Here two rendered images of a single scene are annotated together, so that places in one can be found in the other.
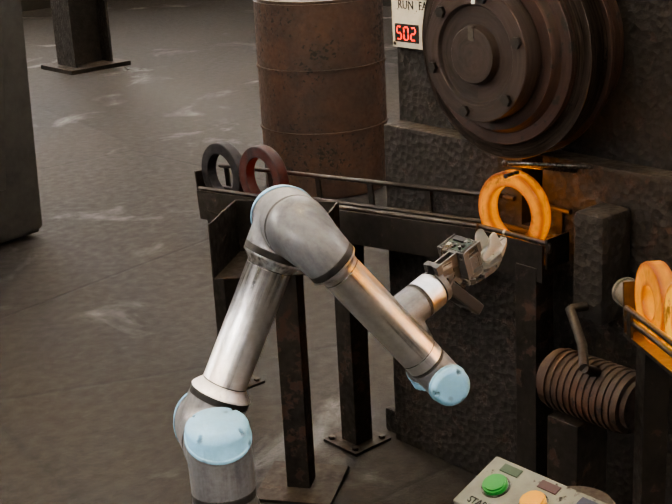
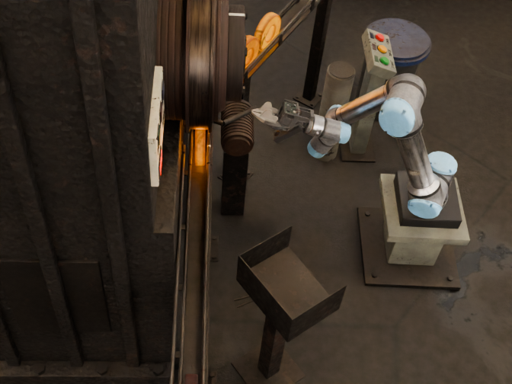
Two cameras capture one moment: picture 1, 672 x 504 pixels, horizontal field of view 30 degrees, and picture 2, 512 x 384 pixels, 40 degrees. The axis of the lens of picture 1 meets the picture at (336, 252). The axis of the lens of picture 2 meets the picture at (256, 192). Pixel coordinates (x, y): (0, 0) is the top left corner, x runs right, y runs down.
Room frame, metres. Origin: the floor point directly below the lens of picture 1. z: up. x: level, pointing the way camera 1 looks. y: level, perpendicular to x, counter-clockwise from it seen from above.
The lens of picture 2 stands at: (3.87, 0.68, 2.48)
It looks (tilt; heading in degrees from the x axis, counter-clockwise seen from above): 51 degrees down; 214
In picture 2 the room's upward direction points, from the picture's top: 6 degrees clockwise
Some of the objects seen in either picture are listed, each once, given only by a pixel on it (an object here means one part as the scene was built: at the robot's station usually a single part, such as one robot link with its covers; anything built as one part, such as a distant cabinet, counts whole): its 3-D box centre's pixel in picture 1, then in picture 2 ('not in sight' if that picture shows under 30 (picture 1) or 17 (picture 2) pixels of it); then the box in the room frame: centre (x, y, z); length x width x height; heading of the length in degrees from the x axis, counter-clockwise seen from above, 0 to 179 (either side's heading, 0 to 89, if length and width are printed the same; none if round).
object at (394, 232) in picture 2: not in sight; (422, 208); (2.00, 0.22, 0.28); 0.32 x 0.32 x 0.04; 38
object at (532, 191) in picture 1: (514, 211); (200, 138); (2.65, -0.40, 0.75); 0.18 x 0.03 x 0.18; 41
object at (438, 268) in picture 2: not in sight; (413, 230); (2.00, 0.22, 0.13); 0.40 x 0.40 x 0.26; 38
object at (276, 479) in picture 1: (284, 353); (280, 328); (2.84, 0.14, 0.36); 0.26 x 0.20 x 0.72; 75
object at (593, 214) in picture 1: (602, 263); not in sight; (2.47, -0.56, 0.68); 0.11 x 0.08 x 0.24; 130
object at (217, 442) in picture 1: (219, 452); (437, 171); (2.01, 0.23, 0.53); 0.13 x 0.12 x 0.14; 14
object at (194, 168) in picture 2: not in sight; (200, 152); (2.63, -0.41, 0.66); 0.19 x 0.07 x 0.01; 40
